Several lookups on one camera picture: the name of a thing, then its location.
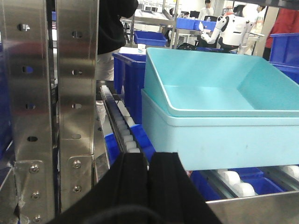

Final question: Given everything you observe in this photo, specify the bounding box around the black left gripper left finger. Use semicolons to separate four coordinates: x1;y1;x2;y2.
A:
50;153;149;224

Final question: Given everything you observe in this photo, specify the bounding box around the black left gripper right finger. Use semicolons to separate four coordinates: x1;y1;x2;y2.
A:
148;153;221;224

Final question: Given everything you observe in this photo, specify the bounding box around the light cyan plastic bin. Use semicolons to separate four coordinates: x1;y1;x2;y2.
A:
144;48;299;118

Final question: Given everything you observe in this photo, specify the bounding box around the blue bin below shelf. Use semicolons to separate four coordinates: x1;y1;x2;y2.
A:
105;124;155;165

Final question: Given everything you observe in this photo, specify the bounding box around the blue bin behind cyan bins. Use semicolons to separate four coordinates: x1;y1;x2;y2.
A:
113;53;146;124

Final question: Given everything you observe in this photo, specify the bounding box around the white roller track center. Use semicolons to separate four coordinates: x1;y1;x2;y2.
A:
216;169;257;197

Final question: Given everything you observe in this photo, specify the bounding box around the white roller track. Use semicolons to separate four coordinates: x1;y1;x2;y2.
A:
216;169;257;197
100;85;150;170

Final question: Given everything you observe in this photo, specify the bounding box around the blue bin far table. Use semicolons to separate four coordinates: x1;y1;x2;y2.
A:
134;30;167;47

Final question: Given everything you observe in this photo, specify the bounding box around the person in black top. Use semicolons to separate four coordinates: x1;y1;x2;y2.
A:
95;0;139;81

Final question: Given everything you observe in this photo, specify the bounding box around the white humanoid robot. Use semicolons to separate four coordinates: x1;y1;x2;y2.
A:
199;14;256;54

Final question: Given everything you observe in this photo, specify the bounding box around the blue bin far right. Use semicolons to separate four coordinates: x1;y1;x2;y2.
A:
270;33;299;67

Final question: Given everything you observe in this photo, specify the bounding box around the person in white shirt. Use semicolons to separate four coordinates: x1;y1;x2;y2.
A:
199;0;214;21

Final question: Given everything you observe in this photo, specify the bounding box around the person in red jacket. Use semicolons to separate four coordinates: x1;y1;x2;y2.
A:
263;8;299;61

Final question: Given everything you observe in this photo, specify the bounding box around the steel shelf upright post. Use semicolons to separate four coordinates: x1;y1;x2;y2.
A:
0;0;55;224

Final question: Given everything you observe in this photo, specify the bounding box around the steel shelf front rail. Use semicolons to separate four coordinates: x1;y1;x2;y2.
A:
207;191;299;224

